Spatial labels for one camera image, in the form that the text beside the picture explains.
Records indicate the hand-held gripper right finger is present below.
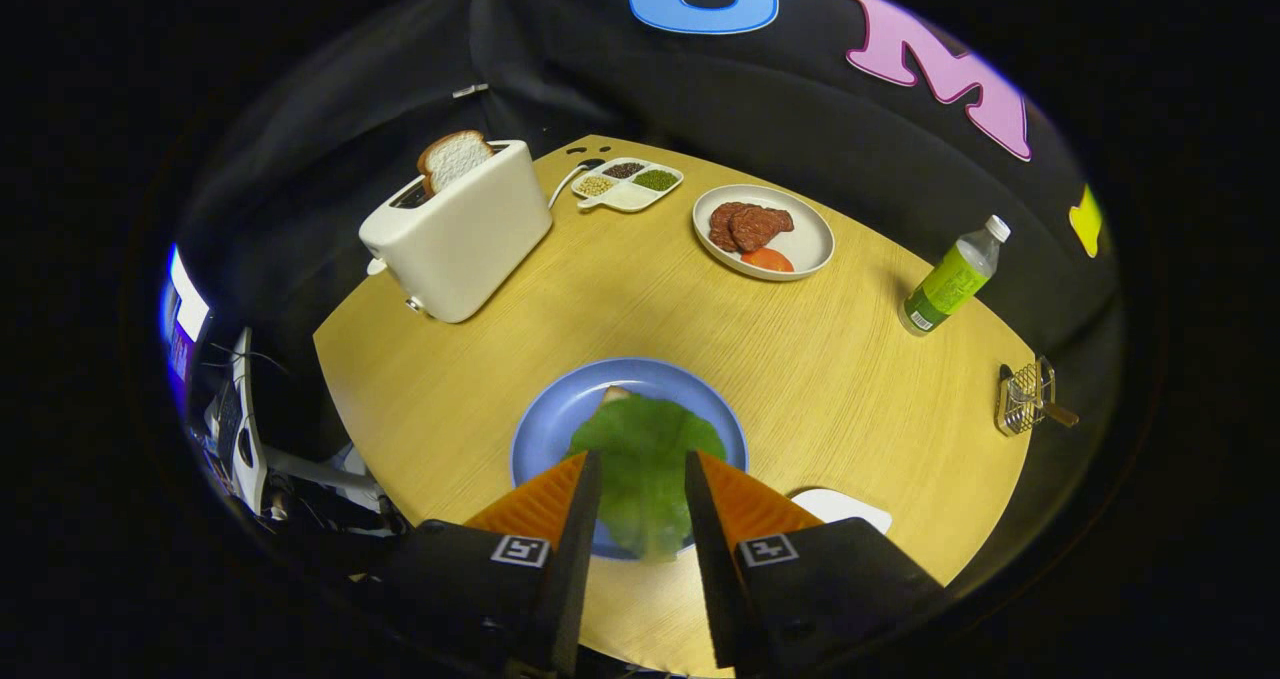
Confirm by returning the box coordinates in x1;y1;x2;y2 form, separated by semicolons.
684;449;949;678

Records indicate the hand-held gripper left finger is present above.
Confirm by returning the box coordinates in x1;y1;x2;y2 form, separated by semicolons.
380;449;604;679

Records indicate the green lettuce leaf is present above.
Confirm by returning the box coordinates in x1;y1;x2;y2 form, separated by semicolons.
565;391;729;564

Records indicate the white square plate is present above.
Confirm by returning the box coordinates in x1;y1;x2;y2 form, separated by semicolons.
790;487;893;536

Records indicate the blue round plate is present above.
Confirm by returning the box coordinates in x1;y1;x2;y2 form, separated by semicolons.
510;357;749;562

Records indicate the brown meat slice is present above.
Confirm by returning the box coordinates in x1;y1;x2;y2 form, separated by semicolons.
708;201;751;253
728;205;796;254

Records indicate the white round plate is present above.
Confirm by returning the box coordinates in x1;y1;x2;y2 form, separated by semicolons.
692;184;836;282

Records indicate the white toaster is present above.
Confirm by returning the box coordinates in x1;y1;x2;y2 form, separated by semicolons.
358;139;554;325

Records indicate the green label plastic bottle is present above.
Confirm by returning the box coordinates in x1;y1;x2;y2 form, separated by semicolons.
897;215;1012;337

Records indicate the white divided seasoning tray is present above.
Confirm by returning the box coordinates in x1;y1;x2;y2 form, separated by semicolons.
571;156;685;214

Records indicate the lit computer monitor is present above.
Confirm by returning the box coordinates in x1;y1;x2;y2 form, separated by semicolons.
160;244;211;385

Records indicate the white toaster cable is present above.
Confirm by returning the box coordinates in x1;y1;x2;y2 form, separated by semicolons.
547;160;604;211

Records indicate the wooden handled utensil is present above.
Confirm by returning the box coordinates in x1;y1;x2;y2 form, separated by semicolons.
1000;364;1081;428

